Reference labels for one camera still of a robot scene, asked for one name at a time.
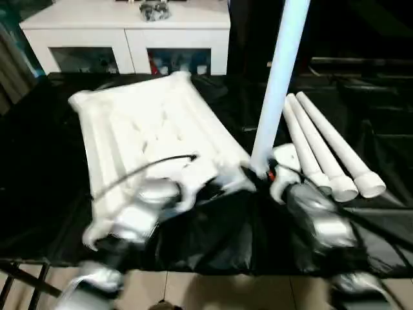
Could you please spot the red bottle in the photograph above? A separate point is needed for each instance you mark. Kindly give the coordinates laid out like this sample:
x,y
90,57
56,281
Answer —
x,y
155,66

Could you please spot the dark robot body part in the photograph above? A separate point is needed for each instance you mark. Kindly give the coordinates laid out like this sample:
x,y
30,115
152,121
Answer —
x,y
166,305

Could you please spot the white plastic table top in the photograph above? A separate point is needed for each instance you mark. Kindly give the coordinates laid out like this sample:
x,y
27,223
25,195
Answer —
x,y
135,129

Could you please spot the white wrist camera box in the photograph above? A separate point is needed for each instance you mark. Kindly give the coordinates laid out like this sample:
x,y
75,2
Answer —
x,y
287,155
193,187

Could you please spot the black folding table frame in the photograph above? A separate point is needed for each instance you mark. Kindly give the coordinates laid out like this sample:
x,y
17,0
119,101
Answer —
x,y
43,274

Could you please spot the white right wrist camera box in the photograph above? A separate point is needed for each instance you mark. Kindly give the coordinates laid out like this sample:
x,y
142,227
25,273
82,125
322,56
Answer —
x,y
287,155

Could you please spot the black work mat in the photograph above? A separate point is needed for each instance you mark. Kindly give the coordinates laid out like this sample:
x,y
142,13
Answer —
x,y
209,232

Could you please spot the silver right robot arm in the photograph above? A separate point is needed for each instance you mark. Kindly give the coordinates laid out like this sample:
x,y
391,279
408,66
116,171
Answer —
x,y
332,226

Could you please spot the beige curtain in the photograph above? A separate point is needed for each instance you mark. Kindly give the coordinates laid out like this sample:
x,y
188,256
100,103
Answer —
x,y
16,71

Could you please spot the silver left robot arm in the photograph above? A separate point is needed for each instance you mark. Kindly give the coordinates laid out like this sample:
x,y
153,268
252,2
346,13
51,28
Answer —
x,y
138,219

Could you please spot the white cabinet with glass doors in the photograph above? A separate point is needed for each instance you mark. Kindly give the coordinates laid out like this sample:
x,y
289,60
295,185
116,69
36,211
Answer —
x,y
96,32

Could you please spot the white plastic table leg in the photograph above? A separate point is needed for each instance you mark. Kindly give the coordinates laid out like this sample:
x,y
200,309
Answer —
x,y
317,179
332,135
311,135
277,97

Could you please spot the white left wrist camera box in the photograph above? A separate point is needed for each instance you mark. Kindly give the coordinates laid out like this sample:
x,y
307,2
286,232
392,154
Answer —
x,y
193,187

